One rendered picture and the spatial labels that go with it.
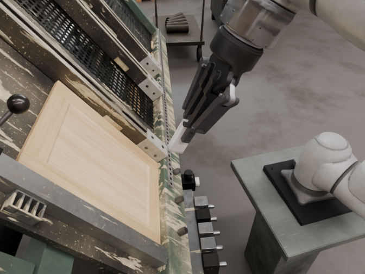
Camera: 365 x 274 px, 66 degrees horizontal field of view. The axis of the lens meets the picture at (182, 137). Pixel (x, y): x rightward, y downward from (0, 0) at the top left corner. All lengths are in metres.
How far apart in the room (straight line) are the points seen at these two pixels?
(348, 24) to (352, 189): 0.84
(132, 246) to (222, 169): 1.65
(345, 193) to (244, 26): 0.85
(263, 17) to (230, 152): 2.17
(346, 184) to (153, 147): 0.70
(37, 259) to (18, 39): 0.58
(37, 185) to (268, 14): 0.54
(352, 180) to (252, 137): 1.70
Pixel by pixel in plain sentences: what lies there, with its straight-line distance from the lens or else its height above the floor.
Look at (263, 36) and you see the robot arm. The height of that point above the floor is 1.58.
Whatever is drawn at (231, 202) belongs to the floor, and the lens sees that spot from 2.16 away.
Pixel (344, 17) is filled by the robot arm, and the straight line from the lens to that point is 0.34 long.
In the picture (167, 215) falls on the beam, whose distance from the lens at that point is 0.97.
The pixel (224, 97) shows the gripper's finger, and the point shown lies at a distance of 0.41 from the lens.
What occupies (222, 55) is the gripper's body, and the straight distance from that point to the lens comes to 0.41.
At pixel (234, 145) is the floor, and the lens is 2.60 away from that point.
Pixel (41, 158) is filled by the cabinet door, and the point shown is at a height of 1.25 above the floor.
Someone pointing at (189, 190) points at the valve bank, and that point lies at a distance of 1.25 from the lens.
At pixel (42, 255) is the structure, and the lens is 0.71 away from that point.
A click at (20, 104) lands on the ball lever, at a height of 1.43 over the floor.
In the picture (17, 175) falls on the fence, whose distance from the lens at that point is 0.65.
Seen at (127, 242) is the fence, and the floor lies 1.04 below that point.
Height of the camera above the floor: 1.71
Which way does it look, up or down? 40 degrees down
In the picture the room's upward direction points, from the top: straight up
